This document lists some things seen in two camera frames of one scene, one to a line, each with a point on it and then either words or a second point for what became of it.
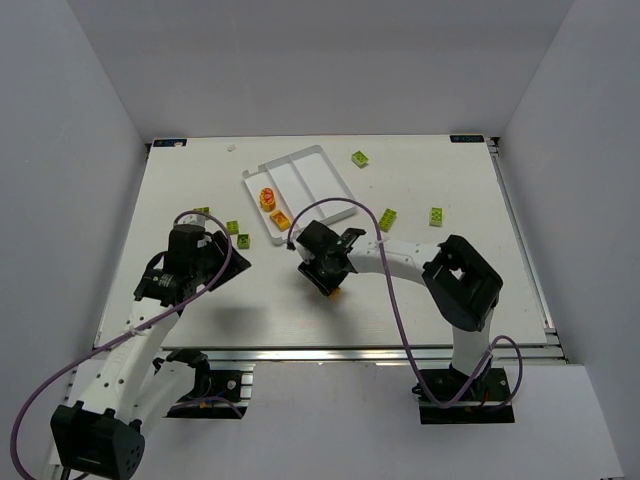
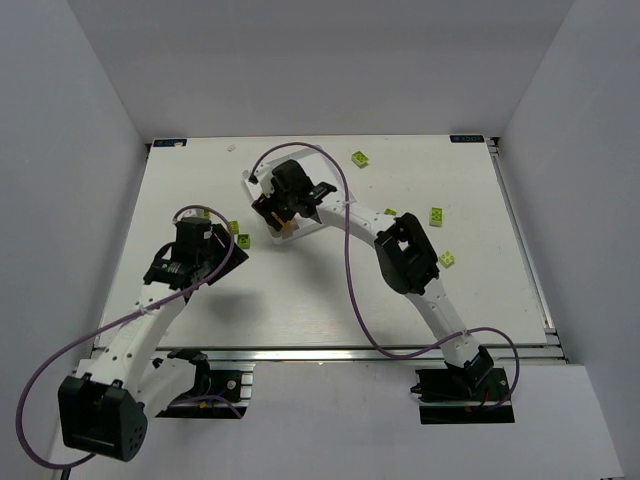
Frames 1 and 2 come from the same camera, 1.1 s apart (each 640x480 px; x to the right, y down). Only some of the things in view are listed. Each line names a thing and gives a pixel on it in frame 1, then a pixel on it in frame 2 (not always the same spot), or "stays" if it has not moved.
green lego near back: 359,159 stays
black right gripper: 317,273 → 270,211
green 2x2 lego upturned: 243,241 stays
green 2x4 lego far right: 436,216 stays
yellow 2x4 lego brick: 336,295 → 287,226
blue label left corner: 168,142 stays
